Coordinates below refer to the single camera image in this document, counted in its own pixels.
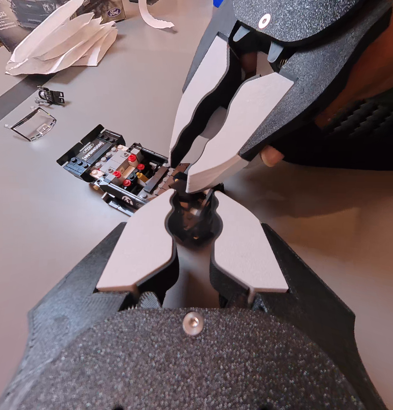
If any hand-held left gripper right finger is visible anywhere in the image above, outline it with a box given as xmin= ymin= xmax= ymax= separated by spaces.
xmin=210 ymin=190 xmax=290 ymax=304

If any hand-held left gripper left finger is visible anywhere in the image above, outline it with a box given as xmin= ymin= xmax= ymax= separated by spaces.
xmin=95 ymin=190 xmax=180 ymax=302

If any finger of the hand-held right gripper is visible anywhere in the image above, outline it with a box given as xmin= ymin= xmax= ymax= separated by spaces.
xmin=185 ymin=72 xmax=295 ymax=195
xmin=169 ymin=35 xmax=232 ymax=166

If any lego car model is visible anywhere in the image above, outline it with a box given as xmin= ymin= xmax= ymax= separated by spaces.
xmin=55 ymin=124 xmax=224 ymax=249

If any small black lego assembly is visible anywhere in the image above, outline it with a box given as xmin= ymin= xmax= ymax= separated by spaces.
xmin=35 ymin=87 xmax=66 ymax=107

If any clear lego windshield piece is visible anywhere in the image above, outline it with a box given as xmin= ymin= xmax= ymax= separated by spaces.
xmin=5 ymin=107 xmax=58 ymax=141

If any lego set box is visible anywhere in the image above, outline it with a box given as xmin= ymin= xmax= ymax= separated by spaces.
xmin=0 ymin=0 xmax=126 ymax=51

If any torn white paper strip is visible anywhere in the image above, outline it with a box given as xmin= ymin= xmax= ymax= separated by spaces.
xmin=138 ymin=0 xmax=175 ymax=30

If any crumpled white paper bag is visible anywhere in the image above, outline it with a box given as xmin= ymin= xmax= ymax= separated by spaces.
xmin=5 ymin=0 xmax=119 ymax=76

